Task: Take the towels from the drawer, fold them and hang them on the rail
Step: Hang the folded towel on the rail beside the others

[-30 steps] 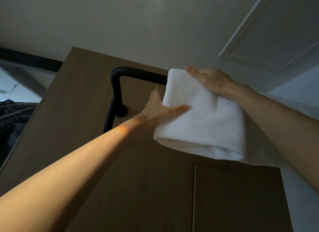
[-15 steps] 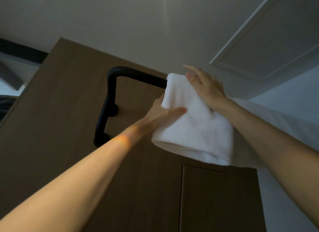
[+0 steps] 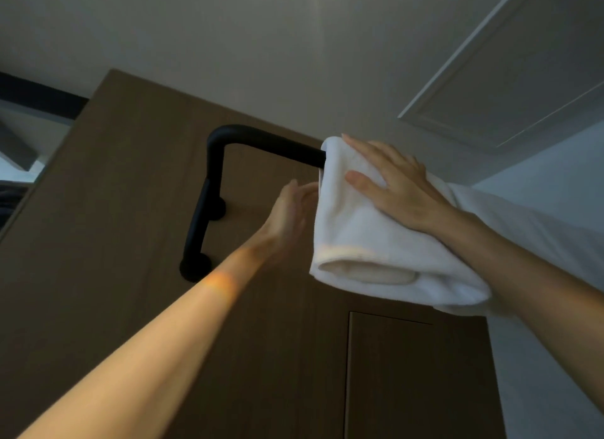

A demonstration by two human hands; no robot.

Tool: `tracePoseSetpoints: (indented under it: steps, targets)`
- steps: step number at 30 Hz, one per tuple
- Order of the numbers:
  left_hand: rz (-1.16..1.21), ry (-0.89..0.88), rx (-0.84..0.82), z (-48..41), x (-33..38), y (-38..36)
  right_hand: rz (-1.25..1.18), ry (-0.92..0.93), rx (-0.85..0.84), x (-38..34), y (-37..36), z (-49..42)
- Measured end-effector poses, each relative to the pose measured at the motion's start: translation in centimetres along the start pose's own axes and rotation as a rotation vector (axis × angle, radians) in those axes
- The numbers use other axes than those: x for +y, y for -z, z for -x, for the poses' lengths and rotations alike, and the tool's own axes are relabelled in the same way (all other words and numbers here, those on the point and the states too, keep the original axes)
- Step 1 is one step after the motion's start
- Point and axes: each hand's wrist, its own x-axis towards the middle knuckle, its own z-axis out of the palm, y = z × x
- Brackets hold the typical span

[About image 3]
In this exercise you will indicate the wooden back panel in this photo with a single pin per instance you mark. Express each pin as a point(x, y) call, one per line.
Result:
point(118, 193)

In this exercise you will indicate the black towel rail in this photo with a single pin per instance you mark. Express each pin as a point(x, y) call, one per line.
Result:
point(214, 170)

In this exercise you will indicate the person's left hand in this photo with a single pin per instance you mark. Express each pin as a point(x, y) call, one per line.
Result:
point(288, 221)

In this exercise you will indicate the white ceiling access hatch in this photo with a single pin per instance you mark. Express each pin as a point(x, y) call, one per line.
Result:
point(519, 66)

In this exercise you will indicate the white towel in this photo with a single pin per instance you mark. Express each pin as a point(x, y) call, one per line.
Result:
point(368, 245)
point(519, 221)

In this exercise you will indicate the person's right hand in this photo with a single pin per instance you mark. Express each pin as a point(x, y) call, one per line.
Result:
point(406, 193)

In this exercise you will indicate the person's left forearm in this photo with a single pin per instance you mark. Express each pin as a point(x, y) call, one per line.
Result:
point(155, 349)

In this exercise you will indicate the person's right forearm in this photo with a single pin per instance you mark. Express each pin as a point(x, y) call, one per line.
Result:
point(533, 287)

